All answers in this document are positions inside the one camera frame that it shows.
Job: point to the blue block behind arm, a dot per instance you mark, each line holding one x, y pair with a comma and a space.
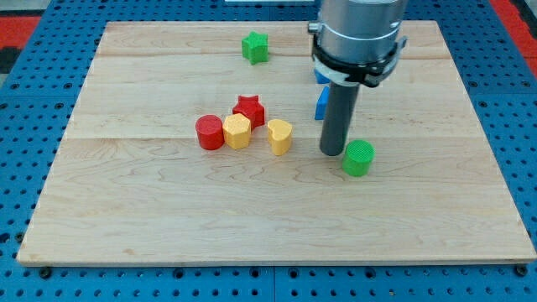
321, 79

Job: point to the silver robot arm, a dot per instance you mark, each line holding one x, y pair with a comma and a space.
356, 42

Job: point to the blue cube block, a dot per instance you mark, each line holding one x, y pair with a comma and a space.
320, 107

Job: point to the yellow heart block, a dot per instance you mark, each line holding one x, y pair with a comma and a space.
279, 136

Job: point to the yellow hexagon block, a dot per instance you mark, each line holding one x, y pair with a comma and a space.
237, 131

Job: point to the red star block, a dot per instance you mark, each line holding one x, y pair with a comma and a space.
251, 108

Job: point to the red cylinder block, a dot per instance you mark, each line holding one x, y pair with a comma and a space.
209, 132

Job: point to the light wooden board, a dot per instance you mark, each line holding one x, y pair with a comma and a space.
130, 185

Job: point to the green cylinder block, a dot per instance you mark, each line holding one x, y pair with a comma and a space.
358, 157

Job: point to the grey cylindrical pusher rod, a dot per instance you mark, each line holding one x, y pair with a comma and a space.
338, 115

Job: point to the green star block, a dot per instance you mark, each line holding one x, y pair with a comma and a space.
255, 47

